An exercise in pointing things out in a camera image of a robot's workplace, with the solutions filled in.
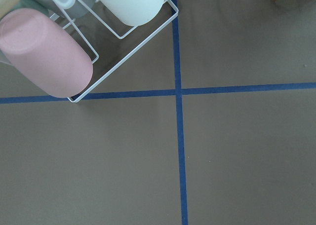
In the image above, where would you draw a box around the white plastic cup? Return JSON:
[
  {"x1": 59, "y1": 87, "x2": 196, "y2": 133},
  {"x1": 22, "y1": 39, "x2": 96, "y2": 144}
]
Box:
[{"x1": 100, "y1": 0, "x2": 164, "y2": 26}]

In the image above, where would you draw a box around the pink plastic cup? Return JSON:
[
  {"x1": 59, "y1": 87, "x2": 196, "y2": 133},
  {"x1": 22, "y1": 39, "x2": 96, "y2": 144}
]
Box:
[{"x1": 0, "y1": 8, "x2": 93, "y2": 98}]

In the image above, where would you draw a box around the white wire cup rack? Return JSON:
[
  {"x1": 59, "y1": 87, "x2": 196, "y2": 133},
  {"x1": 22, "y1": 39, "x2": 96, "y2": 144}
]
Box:
[{"x1": 53, "y1": 0, "x2": 179, "y2": 103}]

